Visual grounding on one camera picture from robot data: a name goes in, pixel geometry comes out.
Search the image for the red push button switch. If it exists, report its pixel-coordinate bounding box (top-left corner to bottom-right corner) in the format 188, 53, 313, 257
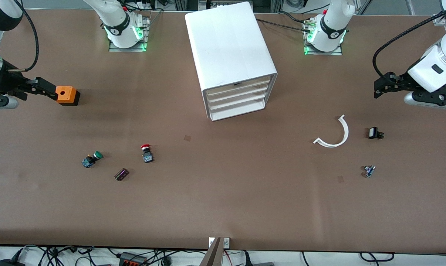
140, 144, 154, 163

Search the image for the white plastic drawer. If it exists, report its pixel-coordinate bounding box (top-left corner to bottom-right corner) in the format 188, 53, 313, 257
210, 99, 266, 121
206, 76, 272, 98
207, 84, 271, 105
208, 91, 268, 112

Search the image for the white drawer cabinet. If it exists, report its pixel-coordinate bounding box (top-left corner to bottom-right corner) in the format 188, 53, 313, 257
185, 1, 278, 122

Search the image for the orange box with black base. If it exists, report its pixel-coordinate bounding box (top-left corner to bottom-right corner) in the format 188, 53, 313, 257
56, 86, 81, 106

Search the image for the white curved plastic strip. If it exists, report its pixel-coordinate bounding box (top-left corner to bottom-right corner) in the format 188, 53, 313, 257
313, 115, 349, 148

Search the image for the black orange power strip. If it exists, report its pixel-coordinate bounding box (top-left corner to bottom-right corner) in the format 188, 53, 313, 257
119, 252, 148, 266

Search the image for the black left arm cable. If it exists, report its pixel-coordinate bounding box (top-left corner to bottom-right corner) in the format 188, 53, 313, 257
372, 4, 446, 80

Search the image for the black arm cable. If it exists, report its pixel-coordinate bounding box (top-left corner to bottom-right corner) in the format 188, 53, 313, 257
372, 4, 446, 80
8, 0, 40, 72

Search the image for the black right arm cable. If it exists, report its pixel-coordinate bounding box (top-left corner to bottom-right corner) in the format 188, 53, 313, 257
8, 0, 40, 72

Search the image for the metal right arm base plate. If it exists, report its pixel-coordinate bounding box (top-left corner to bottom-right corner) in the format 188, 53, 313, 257
108, 17, 151, 52

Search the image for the green push button switch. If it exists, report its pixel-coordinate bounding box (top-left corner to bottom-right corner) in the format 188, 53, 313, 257
81, 151, 104, 168

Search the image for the black cable on table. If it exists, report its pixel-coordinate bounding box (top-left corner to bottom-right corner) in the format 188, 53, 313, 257
256, 18, 313, 34

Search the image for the black looped floor cable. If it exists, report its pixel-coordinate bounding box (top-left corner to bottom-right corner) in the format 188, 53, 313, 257
359, 252, 395, 263

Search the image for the brown wooden post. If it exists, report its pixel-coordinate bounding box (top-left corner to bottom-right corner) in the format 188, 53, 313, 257
200, 238, 222, 266

